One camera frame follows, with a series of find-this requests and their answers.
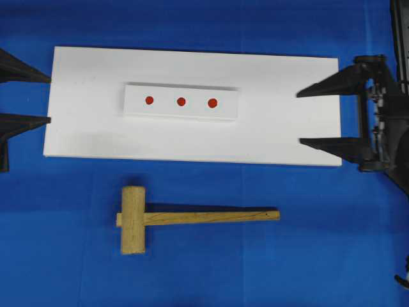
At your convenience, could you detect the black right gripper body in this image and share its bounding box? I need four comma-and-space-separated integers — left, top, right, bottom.
354, 55, 408, 171

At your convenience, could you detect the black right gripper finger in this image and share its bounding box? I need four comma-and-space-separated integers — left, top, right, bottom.
299, 138, 366, 163
296, 64, 367, 98

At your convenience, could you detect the black table edge rail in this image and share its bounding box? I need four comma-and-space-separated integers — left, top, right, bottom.
390, 0, 408, 94

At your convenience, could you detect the wooden mallet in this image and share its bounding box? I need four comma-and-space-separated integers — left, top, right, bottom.
116, 186, 281, 255

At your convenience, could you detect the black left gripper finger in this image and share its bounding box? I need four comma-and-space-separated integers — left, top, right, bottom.
1, 113, 51, 173
1, 49, 51, 83

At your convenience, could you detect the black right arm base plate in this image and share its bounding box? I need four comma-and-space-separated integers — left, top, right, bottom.
385, 161, 409, 195

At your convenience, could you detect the small white raised block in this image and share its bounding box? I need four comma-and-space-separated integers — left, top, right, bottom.
123, 84, 240, 121

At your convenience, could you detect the black object at bottom right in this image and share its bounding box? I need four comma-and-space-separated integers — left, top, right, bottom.
394, 255, 409, 288

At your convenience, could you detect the blue table cloth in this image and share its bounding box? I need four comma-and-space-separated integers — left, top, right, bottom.
1, 1, 408, 306

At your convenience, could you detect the large white foam board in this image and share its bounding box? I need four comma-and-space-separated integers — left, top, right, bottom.
43, 47, 341, 166

